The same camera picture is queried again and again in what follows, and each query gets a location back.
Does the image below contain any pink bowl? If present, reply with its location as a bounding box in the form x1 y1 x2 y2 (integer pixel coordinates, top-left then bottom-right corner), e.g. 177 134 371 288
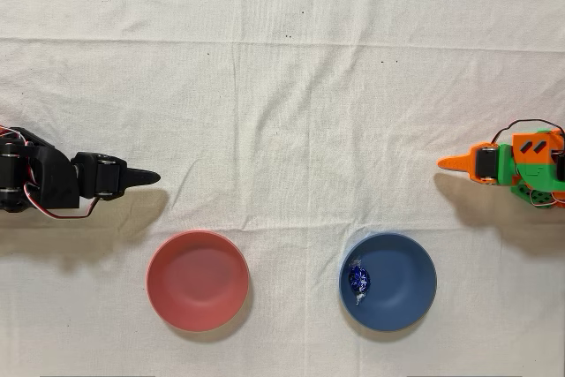
146 230 251 333

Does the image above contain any blue candy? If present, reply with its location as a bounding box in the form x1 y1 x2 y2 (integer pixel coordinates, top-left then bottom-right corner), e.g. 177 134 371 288
347 256 372 306

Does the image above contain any blue bowl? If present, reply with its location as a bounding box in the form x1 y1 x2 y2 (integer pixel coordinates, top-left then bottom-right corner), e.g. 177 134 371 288
338 231 438 333

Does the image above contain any white tablecloth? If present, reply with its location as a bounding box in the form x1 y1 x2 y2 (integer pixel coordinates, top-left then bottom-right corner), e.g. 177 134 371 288
0 0 565 377

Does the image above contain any servo cable of orange arm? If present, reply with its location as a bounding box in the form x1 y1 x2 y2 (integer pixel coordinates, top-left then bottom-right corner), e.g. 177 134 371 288
492 118 565 144

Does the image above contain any servo cable of black arm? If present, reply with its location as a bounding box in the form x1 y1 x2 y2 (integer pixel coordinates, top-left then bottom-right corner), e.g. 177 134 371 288
24 180 101 220

